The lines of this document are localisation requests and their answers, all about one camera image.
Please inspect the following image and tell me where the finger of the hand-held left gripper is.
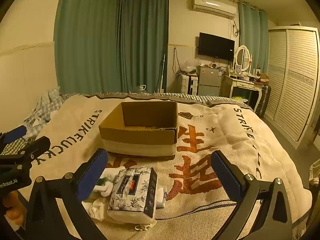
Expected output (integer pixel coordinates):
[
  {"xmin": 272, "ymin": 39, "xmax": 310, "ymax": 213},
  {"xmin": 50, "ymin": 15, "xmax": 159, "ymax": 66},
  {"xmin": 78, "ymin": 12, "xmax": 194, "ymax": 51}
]
[
  {"xmin": 0, "ymin": 136, "xmax": 51, "ymax": 170},
  {"xmin": 0, "ymin": 125, "xmax": 27, "ymax": 151}
]

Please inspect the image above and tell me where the grey mini fridge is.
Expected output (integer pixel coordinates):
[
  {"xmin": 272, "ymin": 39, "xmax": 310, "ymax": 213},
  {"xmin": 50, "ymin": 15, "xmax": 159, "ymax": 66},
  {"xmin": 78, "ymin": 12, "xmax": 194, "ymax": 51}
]
[{"xmin": 197, "ymin": 66, "xmax": 224, "ymax": 97}]

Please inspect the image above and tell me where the cream printed blanket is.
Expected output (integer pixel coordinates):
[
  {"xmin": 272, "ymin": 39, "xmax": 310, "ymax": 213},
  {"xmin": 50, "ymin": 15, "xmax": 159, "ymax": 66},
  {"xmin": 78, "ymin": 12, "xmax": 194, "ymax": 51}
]
[{"xmin": 19, "ymin": 94, "xmax": 313, "ymax": 240}]

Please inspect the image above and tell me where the green curtain beside wardrobe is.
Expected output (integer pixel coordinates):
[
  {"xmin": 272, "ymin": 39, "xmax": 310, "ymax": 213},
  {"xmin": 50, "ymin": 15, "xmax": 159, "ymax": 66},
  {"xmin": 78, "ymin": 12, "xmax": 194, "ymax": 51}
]
[{"xmin": 237, "ymin": 2, "xmax": 269, "ymax": 73}]

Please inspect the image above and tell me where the white dressing table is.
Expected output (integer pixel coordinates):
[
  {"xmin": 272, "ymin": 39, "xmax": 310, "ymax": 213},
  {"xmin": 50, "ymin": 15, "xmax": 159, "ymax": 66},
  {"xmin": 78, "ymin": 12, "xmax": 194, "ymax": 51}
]
[{"xmin": 226, "ymin": 74, "xmax": 265, "ymax": 112}]

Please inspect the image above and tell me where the white oval vanity mirror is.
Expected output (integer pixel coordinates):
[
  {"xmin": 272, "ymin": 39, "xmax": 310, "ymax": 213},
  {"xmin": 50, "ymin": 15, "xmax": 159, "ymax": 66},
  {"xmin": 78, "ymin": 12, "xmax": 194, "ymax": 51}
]
[{"xmin": 234, "ymin": 45, "xmax": 253, "ymax": 72}]

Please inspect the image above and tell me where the hanging wall cable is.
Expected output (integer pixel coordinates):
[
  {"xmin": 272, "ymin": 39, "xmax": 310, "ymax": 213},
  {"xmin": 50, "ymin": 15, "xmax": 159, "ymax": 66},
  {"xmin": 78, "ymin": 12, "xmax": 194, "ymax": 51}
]
[{"xmin": 172, "ymin": 47, "xmax": 183, "ymax": 76}]

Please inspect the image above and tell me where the white cloth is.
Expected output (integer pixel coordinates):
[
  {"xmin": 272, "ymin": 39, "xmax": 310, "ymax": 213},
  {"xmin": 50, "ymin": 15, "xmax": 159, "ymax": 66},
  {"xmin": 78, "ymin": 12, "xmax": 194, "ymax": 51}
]
[{"xmin": 82, "ymin": 196, "xmax": 112, "ymax": 221}]

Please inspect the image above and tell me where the narrow green curtain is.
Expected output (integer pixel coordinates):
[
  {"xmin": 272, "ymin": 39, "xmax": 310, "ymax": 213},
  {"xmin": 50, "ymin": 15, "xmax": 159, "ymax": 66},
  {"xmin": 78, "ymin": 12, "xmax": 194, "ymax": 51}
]
[{"xmin": 117, "ymin": 0, "xmax": 169, "ymax": 93}]

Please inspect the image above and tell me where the white sock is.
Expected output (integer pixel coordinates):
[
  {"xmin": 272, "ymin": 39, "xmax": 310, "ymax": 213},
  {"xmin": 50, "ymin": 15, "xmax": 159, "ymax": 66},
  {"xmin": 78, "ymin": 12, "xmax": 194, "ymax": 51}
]
[{"xmin": 96, "ymin": 167, "xmax": 125, "ymax": 198}]

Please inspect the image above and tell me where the dark suitcase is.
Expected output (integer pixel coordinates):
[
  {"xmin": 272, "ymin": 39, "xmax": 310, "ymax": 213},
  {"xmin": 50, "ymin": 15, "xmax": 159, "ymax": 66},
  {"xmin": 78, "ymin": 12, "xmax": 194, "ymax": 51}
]
[{"xmin": 255, "ymin": 84, "xmax": 272, "ymax": 118}]

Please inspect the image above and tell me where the white air conditioner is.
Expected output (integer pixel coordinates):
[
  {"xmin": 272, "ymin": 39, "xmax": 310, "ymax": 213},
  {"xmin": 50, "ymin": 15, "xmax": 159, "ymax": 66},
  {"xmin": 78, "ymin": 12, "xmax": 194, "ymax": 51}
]
[{"xmin": 191, "ymin": 0, "xmax": 237, "ymax": 19}]

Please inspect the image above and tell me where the brown cardboard box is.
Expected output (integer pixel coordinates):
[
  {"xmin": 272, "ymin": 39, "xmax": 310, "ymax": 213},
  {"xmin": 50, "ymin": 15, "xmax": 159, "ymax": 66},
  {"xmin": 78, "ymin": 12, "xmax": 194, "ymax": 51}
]
[{"xmin": 99, "ymin": 101, "xmax": 178, "ymax": 160}]

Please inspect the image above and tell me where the white louvered wardrobe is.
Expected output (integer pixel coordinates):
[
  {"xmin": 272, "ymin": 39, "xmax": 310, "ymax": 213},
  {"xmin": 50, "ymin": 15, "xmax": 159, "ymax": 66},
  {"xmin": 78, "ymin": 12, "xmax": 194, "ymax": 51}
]
[{"xmin": 264, "ymin": 26, "xmax": 320, "ymax": 149}]

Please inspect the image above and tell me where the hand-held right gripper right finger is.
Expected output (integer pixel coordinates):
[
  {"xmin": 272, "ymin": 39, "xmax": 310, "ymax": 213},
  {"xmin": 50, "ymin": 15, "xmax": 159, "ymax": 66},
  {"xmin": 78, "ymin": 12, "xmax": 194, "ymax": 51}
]
[{"xmin": 211, "ymin": 150, "xmax": 293, "ymax": 240}]

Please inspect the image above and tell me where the small blue-white tissue packet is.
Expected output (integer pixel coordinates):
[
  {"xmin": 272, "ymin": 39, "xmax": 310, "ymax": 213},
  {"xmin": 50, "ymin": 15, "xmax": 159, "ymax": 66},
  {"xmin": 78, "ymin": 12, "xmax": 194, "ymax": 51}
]
[{"xmin": 156, "ymin": 185, "xmax": 167, "ymax": 208}]

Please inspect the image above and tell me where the wide green curtain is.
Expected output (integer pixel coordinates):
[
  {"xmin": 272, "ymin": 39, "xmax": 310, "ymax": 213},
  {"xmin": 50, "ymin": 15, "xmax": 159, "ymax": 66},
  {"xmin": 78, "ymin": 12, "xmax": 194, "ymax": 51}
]
[{"xmin": 54, "ymin": 0, "xmax": 123, "ymax": 94}]

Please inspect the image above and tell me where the clear plastic bag on drawers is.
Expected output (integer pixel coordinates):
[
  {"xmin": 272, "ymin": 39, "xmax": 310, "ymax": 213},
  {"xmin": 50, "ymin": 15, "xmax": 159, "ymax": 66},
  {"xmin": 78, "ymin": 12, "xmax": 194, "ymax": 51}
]
[{"xmin": 184, "ymin": 64, "xmax": 198, "ymax": 75}]

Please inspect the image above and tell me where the person's left hand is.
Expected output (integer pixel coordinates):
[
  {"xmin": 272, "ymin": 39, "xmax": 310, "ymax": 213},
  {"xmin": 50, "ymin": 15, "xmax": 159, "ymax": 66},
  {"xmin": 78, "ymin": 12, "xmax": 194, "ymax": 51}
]
[{"xmin": 2, "ymin": 192, "xmax": 24, "ymax": 228}]

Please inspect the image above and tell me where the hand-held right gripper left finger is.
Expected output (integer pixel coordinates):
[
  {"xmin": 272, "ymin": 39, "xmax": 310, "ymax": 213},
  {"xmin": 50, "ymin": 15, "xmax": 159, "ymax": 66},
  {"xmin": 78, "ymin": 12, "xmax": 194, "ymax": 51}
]
[{"xmin": 27, "ymin": 148, "xmax": 109, "ymax": 240}]

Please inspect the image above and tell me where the black wall television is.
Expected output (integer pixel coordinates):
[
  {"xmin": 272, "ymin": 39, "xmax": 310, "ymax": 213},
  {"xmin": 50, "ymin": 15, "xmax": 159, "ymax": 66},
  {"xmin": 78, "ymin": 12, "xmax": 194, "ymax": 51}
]
[{"xmin": 198, "ymin": 32, "xmax": 235, "ymax": 61}]

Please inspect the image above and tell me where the white drawer unit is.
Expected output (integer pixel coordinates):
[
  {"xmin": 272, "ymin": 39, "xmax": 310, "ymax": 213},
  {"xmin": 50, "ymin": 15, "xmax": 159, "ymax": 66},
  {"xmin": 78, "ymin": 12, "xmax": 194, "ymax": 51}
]
[{"xmin": 181, "ymin": 74, "xmax": 199, "ymax": 95}]

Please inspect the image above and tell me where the floral tissue pack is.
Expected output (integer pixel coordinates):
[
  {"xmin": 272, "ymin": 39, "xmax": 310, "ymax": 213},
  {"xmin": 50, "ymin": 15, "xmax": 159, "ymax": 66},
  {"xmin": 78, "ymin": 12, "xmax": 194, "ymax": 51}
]
[{"xmin": 107, "ymin": 166, "xmax": 158, "ymax": 222}]

